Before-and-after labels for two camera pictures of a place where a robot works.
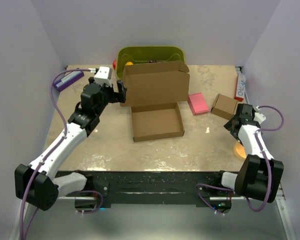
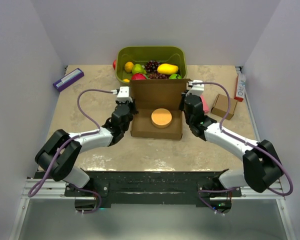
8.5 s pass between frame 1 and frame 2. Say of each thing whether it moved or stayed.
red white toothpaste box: stayed
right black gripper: moved
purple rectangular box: stayed
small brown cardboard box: stayed
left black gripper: moved
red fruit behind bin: stayed
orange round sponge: moved
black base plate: stayed
